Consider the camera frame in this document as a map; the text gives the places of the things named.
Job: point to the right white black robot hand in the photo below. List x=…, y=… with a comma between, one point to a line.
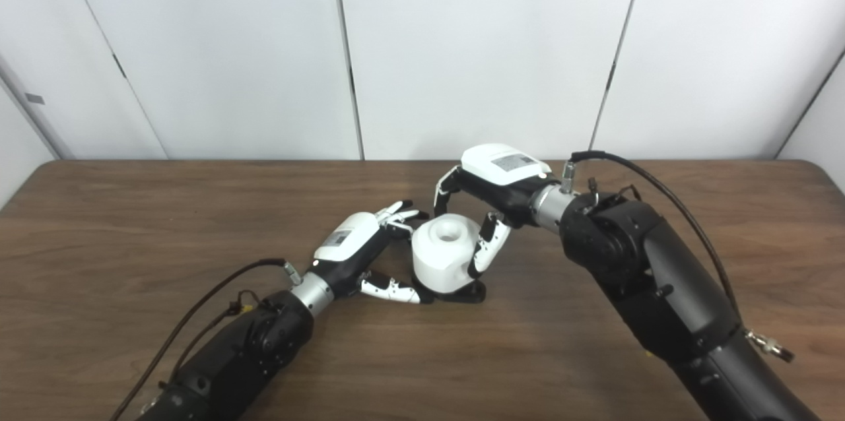
x=505, y=173

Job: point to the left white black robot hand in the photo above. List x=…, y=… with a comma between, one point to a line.
x=346, y=243

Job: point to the round white plastic piece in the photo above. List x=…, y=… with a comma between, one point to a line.
x=439, y=262

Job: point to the black flanged holder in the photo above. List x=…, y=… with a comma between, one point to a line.
x=472, y=293

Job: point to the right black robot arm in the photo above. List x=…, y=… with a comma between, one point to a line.
x=660, y=276

